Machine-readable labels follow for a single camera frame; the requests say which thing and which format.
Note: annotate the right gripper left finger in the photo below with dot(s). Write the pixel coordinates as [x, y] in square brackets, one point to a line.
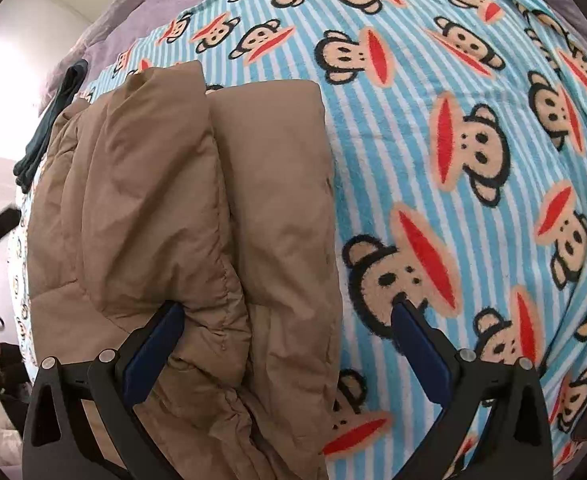
[81, 422]

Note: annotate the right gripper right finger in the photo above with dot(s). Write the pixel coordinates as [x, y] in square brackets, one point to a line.
[516, 440]

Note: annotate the tan puffer jacket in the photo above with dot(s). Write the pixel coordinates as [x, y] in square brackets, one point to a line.
[222, 201]

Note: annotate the folded dark blue jeans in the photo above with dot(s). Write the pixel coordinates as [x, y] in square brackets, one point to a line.
[25, 169]

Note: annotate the purple quilted duvet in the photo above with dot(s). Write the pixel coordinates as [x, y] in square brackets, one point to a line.
[117, 28]

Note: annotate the blue monkey print blanket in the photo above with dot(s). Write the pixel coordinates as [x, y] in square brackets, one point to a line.
[459, 131]

